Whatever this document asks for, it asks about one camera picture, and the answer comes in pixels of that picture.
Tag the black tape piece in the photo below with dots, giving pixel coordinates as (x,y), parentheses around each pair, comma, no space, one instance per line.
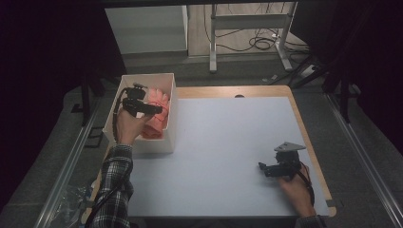
(330,203)

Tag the white power strip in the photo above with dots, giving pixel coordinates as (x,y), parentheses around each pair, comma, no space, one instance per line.
(308,71)

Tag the person's right hand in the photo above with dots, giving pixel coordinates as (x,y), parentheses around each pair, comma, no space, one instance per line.
(297,193)

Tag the white box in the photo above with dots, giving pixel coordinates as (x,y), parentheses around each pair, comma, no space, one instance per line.
(139,146)

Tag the person's left hand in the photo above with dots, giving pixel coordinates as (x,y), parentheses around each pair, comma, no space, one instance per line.
(128,128)

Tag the black metal stand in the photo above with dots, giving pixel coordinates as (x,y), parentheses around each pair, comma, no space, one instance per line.
(85,104)
(344,98)

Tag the aluminium rail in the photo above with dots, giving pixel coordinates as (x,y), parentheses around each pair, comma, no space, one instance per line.
(68,171)
(364,158)

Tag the clear plastic bag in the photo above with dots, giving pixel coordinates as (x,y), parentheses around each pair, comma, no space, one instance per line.
(73,205)

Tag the white cabinet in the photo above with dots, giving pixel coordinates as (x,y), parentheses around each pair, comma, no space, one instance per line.
(145,30)

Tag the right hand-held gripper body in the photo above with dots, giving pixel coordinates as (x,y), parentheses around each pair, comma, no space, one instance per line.
(288,164)

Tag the grey metal desk frame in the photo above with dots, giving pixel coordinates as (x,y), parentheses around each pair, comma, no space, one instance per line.
(250,21)

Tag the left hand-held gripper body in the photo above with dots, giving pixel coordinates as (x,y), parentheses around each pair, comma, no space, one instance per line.
(134,96)

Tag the pale blue table mat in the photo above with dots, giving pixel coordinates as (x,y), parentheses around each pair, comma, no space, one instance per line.
(221,158)

